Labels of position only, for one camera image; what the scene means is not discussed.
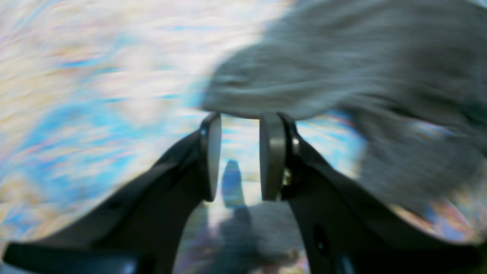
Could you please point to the grey t-shirt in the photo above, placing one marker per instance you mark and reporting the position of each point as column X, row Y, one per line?
column 411, row 73

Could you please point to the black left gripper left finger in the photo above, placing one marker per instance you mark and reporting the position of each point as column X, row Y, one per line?
column 136, row 230

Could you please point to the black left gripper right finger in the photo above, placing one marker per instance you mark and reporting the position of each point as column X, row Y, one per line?
column 344, row 229

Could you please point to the patterned tablecloth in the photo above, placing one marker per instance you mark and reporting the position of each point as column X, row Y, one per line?
column 113, row 88

